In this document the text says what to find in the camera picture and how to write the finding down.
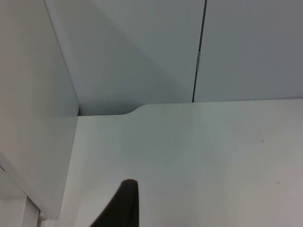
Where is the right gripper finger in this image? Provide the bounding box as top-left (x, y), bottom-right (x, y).
top-left (89, 179), bottom-right (141, 227)

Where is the grey chest of drawers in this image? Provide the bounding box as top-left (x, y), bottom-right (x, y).
top-left (0, 0), bottom-right (80, 227)

